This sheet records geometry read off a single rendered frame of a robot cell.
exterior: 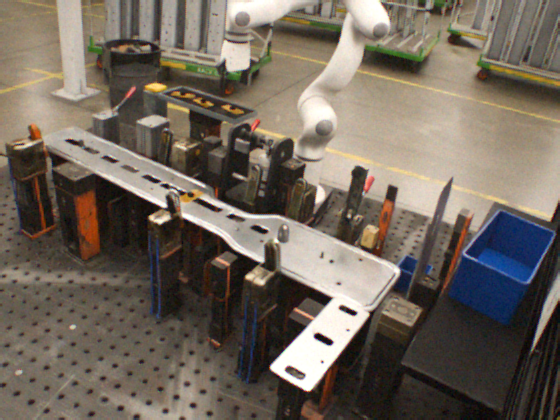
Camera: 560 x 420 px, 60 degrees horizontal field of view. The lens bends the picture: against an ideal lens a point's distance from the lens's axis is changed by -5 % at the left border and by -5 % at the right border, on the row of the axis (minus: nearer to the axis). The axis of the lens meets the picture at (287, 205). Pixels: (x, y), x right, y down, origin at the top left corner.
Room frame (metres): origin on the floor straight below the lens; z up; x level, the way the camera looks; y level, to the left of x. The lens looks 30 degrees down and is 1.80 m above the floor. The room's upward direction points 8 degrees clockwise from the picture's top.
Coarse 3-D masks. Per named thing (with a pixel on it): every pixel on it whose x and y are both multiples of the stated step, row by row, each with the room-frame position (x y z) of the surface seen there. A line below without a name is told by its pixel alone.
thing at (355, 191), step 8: (360, 168) 1.26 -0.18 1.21; (368, 168) 1.26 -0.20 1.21; (352, 176) 1.23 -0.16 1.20; (360, 176) 1.22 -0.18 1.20; (352, 184) 1.25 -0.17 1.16; (360, 184) 1.24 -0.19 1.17; (352, 192) 1.25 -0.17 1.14; (360, 192) 1.24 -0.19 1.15; (352, 200) 1.25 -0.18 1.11; (360, 200) 1.24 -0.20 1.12; (344, 208) 1.24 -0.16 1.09; (352, 208) 1.24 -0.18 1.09; (344, 216) 1.24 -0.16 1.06; (352, 216) 1.23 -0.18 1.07
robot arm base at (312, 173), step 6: (294, 156) 1.81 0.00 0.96; (306, 162) 1.78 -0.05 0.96; (312, 162) 1.78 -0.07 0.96; (318, 162) 1.79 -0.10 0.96; (306, 168) 1.78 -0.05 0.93; (312, 168) 1.78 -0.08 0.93; (318, 168) 1.80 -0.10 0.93; (306, 174) 1.78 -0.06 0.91; (312, 174) 1.79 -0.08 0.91; (318, 174) 1.81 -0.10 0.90; (312, 180) 1.79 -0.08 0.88; (318, 180) 1.82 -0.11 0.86; (318, 186) 1.90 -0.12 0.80; (318, 192) 1.86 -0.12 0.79; (324, 192) 1.86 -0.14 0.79; (318, 198) 1.81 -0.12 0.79
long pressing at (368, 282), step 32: (96, 160) 1.50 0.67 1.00; (128, 160) 1.53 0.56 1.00; (160, 192) 1.34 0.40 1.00; (224, 224) 1.21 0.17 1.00; (256, 224) 1.24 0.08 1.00; (288, 224) 1.26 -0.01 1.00; (256, 256) 1.09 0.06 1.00; (288, 256) 1.10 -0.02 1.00; (352, 256) 1.14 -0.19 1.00; (320, 288) 0.99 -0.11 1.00; (352, 288) 1.00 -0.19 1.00; (384, 288) 1.02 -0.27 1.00
